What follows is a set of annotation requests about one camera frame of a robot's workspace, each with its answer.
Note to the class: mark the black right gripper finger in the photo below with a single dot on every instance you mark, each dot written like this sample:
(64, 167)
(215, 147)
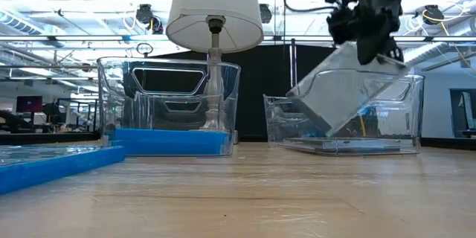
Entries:
(395, 50)
(370, 50)

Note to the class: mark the dark red monitor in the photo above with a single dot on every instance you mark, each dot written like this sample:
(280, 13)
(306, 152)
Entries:
(29, 104)

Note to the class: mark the silver overhead rail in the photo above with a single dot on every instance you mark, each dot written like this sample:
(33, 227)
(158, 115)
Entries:
(111, 38)

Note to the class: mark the black ceiling-hung device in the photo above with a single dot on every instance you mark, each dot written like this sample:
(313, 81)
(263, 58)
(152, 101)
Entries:
(266, 13)
(144, 13)

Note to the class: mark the clear plastic bin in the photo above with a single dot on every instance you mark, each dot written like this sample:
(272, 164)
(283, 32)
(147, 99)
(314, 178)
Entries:
(409, 119)
(167, 115)

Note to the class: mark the white shade table lamp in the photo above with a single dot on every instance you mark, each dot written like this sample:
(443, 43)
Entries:
(215, 0)

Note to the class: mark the grey curtain support post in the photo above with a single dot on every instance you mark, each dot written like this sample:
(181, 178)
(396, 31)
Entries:
(294, 67)

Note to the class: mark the black curtain partition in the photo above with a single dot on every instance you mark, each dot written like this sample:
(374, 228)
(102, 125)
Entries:
(260, 93)

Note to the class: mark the blue cloth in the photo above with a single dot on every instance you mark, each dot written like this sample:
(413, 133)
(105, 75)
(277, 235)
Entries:
(175, 135)

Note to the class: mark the blue plastic case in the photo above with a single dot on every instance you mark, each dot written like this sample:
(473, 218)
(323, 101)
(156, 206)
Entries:
(167, 149)
(56, 171)

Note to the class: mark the black metal rack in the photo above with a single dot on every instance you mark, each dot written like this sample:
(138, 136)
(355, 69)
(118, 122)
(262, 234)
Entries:
(78, 100)

